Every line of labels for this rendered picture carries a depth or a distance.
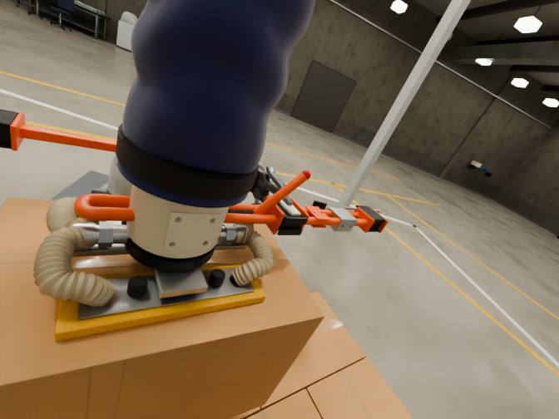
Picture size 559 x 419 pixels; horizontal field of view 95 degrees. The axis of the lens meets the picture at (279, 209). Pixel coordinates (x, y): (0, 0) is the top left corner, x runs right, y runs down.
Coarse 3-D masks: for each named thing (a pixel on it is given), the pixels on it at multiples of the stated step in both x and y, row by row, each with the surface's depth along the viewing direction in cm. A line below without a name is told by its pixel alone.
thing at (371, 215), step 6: (360, 210) 83; (366, 210) 84; (372, 210) 86; (360, 216) 82; (366, 216) 81; (372, 216) 81; (378, 216) 83; (372, 222) 79; (378, 222) 83; (384, 222) 84; (360, 228) 82; (366, 228) 80; (372, 228) 83; (378, 228) 85
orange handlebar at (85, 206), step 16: (32, 128) 52; (64, 144) 56; (80, 144) 57; (96, 144) 58; (112, 144) 60; (80, 208) 39; (96, 208) 40; (112, 208) 41; (128, 208) 43; (240, 208) 58; (320, 224) 69; (336, 224) 72
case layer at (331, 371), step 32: (320, 352) 114; (352, 352) 120; (288, 384) 96; (320, 384) 101; (352, 384) 107; (384, 384) 113; (256, 416) 84; (288, 416) 87; (320, 416) 92; (352, 416) 96; (384, 416) 100
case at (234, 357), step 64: (0, 256) 42; (128, 256) 52; (0, 320) 35; (192, 320) 45; (256, 320) 50; (320, 320) 58; (0, 384) 30; (64, 384) 34; (128, 384) 40; (192, 384) 49; (256, 384) 64
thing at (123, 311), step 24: (240, 264) 60; (120, 288) 43; (144, 288) 42; (216, 288) 50; (240, 288) 53; (72, 312) 37; (96, 312) 38; (120, 312) 40; (144, 312) 41; (168, 312) 43; (192, 312) 45; (72, 336) 36
